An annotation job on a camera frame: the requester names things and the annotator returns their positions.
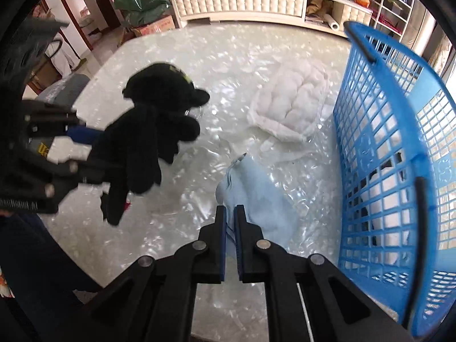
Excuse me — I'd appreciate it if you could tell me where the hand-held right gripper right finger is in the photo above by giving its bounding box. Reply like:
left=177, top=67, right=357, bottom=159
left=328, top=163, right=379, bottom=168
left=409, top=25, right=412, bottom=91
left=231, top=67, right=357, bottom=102
left=234, top=205, right=416, bottom=342

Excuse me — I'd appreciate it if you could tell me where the blue plastic basket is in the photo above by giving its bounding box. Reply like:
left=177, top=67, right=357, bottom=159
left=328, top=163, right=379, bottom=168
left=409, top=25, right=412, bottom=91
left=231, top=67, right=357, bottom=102
left=332, top=21, right=456, bottom=341

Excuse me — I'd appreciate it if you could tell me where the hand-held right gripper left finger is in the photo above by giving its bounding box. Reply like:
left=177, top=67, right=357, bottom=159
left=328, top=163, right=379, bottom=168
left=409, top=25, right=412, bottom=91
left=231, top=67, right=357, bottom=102
left=71, top=206, right=228, bottom=342

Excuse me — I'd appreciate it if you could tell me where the green plastic bag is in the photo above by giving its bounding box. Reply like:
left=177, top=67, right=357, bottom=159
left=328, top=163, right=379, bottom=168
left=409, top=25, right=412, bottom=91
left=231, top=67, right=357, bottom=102
left=113, top=0, right=172, bottom=27

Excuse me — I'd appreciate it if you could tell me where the person's left forearm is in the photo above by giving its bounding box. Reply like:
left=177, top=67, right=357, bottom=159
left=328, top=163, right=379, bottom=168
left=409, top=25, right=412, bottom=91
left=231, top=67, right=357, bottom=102
left=0, top=211, right=107, bottom=342

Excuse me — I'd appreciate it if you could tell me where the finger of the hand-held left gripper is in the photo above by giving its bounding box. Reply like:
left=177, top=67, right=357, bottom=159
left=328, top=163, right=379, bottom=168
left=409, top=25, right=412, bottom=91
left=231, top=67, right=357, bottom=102
left=32, top=160, right=118, bottom=200
left=21, top=101, right=104, bottom=145

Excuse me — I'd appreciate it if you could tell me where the cardboard box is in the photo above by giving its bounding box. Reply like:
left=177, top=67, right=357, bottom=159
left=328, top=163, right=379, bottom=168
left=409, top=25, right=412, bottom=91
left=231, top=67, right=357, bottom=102
left=133, top=15, right=176, bottom=38

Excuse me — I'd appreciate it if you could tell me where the white towel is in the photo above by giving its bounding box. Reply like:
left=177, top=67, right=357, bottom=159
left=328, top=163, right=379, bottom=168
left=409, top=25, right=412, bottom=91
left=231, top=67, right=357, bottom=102
left=367, top=164, right=410, bottom=264

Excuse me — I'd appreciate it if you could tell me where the standing air conditioner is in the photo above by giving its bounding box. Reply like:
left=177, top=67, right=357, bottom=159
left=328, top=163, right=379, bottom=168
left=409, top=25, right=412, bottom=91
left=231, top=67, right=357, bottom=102
left=404, top=5, right=437, bottom=50

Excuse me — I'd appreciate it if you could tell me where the cream tufted TV cabinet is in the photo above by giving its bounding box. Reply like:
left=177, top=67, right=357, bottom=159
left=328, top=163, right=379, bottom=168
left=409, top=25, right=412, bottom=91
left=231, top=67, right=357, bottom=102
left=170, top=0, right=373, bottom=38

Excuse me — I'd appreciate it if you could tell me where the black fuzzy garment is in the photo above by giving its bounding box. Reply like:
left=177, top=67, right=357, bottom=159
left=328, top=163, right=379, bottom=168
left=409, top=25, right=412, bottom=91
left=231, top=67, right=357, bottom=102
left=101, top=62, right=211, bottom=226

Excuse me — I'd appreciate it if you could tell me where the light blue cloth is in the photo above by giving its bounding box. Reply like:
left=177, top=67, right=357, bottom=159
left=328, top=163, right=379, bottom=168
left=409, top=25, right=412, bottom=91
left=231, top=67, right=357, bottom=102
left=217, top=152, right=300, bottom=260

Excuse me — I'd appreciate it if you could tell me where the white wire shelf rack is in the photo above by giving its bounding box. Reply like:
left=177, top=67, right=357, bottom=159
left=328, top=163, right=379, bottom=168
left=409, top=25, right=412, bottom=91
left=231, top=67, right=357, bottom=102
left=365, top=0, right=416, bottom=36

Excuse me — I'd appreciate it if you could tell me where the white knitted garment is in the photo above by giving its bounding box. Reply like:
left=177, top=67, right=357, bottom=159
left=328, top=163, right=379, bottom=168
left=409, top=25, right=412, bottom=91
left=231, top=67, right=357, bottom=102
left=249, top=60, right=330, bottom=164

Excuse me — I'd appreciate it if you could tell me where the white paper roll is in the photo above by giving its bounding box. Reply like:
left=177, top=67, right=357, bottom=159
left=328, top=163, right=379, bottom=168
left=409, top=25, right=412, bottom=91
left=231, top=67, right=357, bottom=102
left=322, top=13, right=341, bottom=31

